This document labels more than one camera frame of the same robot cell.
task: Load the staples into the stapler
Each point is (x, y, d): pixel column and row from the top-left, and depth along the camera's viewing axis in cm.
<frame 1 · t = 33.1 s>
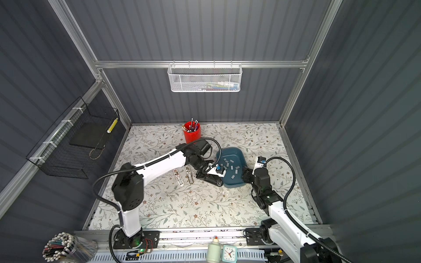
left hand: (216, 175, 83), fingers open
right hand: (250, 168, 85), fingers open
teal plastic tray: (233, 159, 102), on the table
red pencil cup: (192, 131, 97), point 16 cm above the table

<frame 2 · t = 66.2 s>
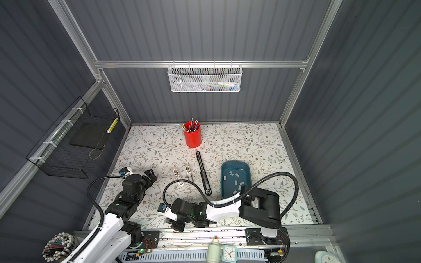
left hand: (145, 175, 83), fingers open
right hand: (168, 222, 75), fingers closed
teal plastic tray: (234, 175, 96), on the table
black stapler: (207, 189, 88), point 3 cm above the table
the other named things where they were.

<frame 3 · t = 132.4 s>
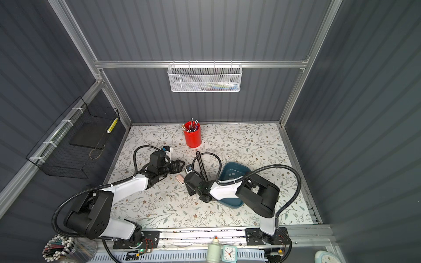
left hand: (180, 163, 91), fingers open
right hand: (191, 183, 90), fingers open
the named things where they were.

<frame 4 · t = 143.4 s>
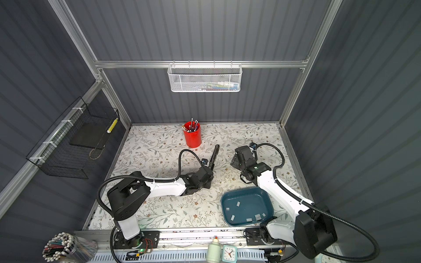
left hand: (209, 177, 91), fingers closed
right hand: (240, 161, 85), fingers open
teal plastic tray: (245, 205, 85), on the table
black stapler: (214, 157, 101), point 3 cm above the table
the other named things where they were.

